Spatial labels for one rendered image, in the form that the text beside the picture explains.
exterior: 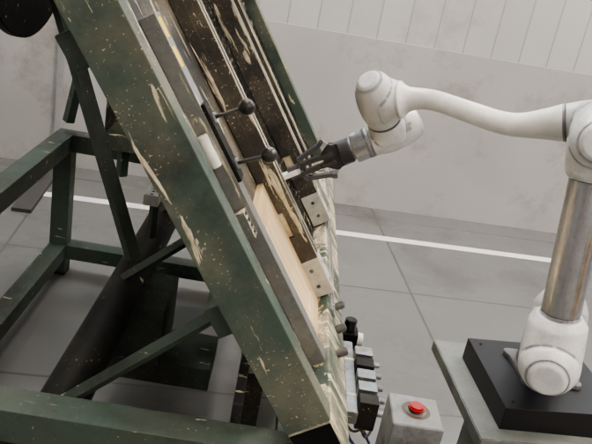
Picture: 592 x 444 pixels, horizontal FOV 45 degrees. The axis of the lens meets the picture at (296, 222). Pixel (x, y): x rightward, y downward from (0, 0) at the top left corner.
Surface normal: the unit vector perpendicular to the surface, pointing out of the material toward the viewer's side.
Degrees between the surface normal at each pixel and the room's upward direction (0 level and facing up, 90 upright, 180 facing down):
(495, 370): 2
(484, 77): 90
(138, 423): 0
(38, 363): 0
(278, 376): 90
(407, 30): 90
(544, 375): 98
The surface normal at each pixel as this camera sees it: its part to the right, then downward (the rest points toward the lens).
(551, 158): 0.07, 0.39
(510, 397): 0.15, -0.91
